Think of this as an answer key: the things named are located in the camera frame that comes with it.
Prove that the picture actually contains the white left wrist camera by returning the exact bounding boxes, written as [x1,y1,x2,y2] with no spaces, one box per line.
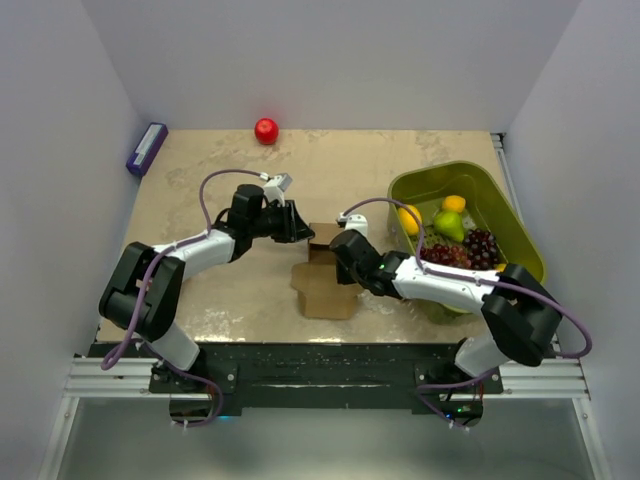
[263,173,292,206]

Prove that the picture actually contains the purple camera cable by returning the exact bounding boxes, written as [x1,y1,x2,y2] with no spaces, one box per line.
[99,168,271,372]
[342,197,594,360]

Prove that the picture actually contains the green pear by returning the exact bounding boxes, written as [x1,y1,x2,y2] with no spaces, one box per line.
[433,210,466,243]

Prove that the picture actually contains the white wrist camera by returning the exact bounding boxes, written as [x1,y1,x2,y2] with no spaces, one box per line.
[336,212,369,238]
[263,173,292,206]

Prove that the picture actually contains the red apple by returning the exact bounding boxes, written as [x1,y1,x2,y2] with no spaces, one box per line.
[254,118,279,145]

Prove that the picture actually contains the orange in basket back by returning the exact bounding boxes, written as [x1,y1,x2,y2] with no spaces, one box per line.
[441,195,466,213]

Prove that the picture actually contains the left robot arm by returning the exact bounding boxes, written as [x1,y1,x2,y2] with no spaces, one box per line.
[98,184,314,392]

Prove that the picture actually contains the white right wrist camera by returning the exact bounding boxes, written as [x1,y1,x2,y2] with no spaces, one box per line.
[336,212,369,238]

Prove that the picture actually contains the olive green plastic basket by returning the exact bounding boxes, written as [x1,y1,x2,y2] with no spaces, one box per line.
[387,161,546,283]

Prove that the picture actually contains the orange in basket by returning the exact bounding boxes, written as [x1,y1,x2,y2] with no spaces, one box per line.
[441,195,466,213]
[397,205,422,236]

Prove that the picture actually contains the brown cardboard box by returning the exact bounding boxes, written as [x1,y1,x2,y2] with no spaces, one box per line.
[291,223,363,320]

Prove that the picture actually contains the aluminium frame rail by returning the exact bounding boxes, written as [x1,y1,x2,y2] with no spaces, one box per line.
[63,358,590,400]

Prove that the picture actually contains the dark red grape bunch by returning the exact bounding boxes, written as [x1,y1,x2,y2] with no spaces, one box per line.
[419,228,506,271]

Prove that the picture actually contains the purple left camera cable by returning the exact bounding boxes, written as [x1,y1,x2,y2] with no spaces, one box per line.
[99,168,271,372]

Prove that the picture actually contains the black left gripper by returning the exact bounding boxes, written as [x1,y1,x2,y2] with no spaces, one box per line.
[249,201,314,245]

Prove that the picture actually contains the purple white rectangular box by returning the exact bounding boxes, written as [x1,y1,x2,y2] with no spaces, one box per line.
[126,122,168,177]

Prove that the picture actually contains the orange in basket front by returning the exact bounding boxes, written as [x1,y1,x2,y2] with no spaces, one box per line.
[397,205,422,236]

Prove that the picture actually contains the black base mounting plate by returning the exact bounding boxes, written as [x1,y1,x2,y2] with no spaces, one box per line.
[88,340,552,426]

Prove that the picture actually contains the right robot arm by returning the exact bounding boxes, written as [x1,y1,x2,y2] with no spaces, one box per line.
[329,230,561,393]

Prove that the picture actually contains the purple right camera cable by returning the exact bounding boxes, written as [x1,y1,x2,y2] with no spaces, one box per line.
[342,197,594,360]

